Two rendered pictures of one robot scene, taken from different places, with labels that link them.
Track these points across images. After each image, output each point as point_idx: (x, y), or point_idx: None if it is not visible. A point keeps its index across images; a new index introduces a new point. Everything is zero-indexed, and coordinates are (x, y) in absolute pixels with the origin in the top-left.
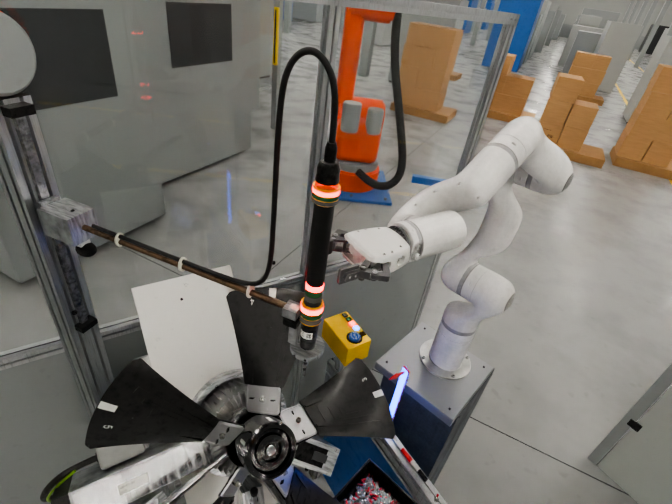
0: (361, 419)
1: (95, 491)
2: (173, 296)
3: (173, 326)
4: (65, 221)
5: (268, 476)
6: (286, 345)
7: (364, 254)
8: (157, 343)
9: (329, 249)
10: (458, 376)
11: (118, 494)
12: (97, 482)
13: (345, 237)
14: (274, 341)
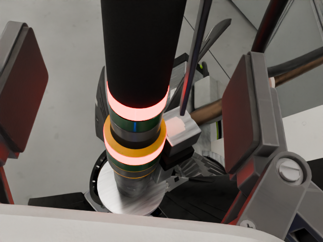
0: None
1: (179, 75)
2: None
3: (318, 139)
4: None
5: (94, 167)
6: (201, 218)
7: (8, 208)
8: (299, 123)
9: (233, 148)
10: None
11: (171, 89)
12: (183, 75)
13: (265, 234)
14: (217, 204)
